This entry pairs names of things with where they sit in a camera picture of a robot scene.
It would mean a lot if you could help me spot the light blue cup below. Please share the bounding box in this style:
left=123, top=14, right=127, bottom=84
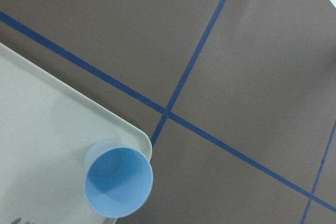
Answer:
left=83, top=141, right=153, bottom=218

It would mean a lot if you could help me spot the cream plastic tray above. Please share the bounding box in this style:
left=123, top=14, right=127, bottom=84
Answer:
left=1, top=45, right=152, bottom=223

